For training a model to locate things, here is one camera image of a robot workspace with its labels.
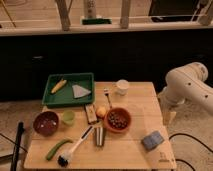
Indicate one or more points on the silver fork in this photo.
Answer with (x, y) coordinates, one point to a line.
(106, 93)

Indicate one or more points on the yellow round fruit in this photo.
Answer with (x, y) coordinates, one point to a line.
(101, 111)

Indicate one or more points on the dark red bowl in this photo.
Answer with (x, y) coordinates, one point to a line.
(46, 123)

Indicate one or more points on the grey triangular cloth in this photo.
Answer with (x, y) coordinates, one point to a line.
(80, 91)

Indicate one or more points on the metal tongs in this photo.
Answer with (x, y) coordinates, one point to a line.
(100, 133)

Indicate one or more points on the green base white post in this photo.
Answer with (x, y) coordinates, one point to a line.
(90, 16)

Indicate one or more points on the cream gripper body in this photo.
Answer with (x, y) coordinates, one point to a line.
(168, 113)

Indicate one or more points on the brown rectangular block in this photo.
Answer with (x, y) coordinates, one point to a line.
(90, 113)

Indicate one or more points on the blue grey sponge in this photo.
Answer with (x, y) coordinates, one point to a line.
(152, 140)

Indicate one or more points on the orange bowl with dark berries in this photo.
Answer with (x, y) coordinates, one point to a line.
(117, 120)

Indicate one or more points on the green cucumber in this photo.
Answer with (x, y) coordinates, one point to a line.
(55, 148)

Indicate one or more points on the white paper cup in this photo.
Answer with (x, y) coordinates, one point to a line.
(122, 86)

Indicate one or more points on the black pole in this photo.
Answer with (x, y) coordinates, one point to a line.
(15, 155)

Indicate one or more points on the white handled dish brush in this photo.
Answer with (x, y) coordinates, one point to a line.
(65, 157)

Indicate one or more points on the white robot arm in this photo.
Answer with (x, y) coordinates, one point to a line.
(185, 83)

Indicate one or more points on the small green cup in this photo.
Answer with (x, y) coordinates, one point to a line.
(68, 117)

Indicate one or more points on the green plastic tray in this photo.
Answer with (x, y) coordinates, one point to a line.
(64, 97)

